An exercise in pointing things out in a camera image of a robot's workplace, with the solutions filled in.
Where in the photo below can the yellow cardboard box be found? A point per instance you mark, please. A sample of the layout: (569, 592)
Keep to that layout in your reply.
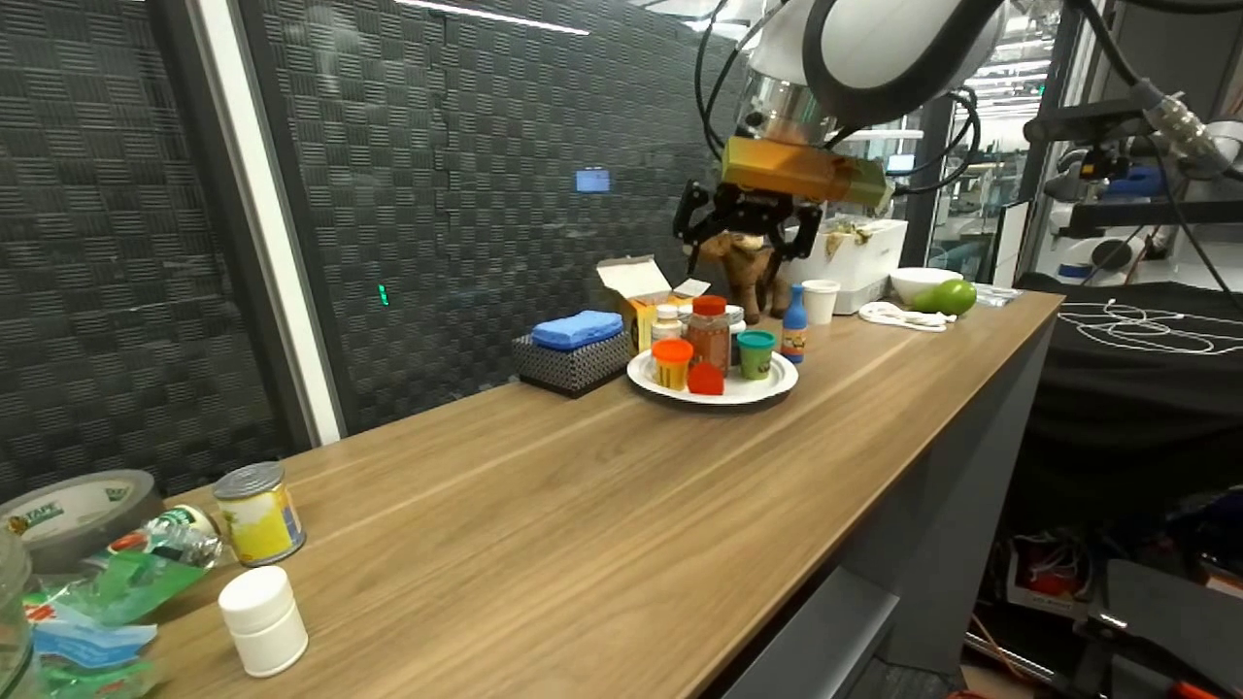
(641, 294)

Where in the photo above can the black cloth covered table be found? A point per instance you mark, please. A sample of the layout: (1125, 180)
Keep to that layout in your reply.
(1139, 388)

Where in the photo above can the teal lid green dough tub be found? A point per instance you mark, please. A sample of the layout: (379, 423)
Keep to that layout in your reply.
(753, 355)

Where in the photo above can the white box appliance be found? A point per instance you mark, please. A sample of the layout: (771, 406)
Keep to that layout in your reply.
(870, 256)

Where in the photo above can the white window post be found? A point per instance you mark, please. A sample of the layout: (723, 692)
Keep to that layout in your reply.
(265, 220)

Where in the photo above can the orange cardboard box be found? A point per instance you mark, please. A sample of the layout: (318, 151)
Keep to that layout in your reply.
(801, 172)

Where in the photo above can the silver foil snack bag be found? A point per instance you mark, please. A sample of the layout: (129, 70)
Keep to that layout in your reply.
(177, 533)

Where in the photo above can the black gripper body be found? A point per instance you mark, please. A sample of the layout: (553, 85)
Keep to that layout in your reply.
(753, 215)

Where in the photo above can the white bottle blue label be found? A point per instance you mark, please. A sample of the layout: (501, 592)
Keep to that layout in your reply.
(735, 321)

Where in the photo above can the orange lid yellow dough tub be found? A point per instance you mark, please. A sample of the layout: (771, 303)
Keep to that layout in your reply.
(673, 366)

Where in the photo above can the blue sponge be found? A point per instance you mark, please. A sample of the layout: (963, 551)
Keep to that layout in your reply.
(580, 329)

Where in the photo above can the stained white pill bottle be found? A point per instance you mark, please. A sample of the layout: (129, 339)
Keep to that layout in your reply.
(665, 324)

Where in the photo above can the white paper towel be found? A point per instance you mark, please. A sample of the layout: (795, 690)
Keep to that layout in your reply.
(907, 317)

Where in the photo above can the white paper cup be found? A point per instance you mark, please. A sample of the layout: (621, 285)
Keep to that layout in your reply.
(822, 299)

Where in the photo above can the green plastic packaging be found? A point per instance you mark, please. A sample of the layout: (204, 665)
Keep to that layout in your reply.
(123, 586)

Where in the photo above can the white plastic jar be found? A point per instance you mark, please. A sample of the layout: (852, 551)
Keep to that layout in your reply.
(265, 623)

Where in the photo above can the green fruit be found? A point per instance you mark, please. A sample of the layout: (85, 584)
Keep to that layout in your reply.
(957, 298)

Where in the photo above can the yellow can silver lid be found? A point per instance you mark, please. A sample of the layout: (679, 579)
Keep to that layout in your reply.
(261, 519)

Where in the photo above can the white paper plate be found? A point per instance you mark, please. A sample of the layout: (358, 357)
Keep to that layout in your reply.
(762, 386)

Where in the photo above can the white lab device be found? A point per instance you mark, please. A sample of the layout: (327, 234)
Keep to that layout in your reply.
(1196, 150)

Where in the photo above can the blue plastic wrapper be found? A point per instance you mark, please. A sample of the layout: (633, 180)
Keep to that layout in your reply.
(92, 642)

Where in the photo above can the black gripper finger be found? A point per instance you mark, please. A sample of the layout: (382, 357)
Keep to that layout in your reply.
(690, 215)
(801, 234)

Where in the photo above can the brown moose plush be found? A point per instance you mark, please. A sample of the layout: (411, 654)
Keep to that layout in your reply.
(752, 274)

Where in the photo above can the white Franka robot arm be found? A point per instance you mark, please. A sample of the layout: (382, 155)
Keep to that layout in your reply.
(896, 52)

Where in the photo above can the black mesh box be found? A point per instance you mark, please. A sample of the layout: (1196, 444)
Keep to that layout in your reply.
(556, 366)

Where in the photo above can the white bowl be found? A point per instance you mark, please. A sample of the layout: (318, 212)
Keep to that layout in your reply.
(920, 280)

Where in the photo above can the spice jar orange lid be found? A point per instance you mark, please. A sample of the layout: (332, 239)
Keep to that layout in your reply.
(707, 334)

